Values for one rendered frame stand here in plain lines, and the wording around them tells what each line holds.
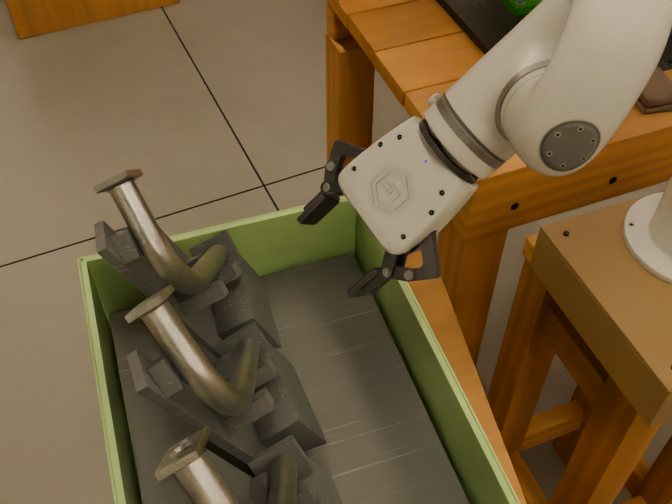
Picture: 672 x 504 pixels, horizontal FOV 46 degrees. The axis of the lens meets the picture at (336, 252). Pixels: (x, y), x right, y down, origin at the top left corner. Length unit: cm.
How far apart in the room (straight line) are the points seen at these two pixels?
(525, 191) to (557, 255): 24
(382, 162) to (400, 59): 85
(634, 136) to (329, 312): 62
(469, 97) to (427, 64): 88
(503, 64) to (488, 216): 71
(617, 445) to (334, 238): 53
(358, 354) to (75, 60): 235
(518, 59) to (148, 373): 44
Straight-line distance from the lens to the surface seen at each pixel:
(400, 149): 73
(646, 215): 125
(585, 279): 114
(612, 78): 62
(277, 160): 268
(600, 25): 61
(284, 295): 119
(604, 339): 114
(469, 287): 153
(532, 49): 69
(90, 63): 324
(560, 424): 184
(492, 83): 69
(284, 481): 87
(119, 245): 90
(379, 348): 113
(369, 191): 74
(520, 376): 150
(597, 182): 149
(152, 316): 77
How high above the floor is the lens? 178
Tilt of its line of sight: 48 degrees down
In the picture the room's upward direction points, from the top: straight up
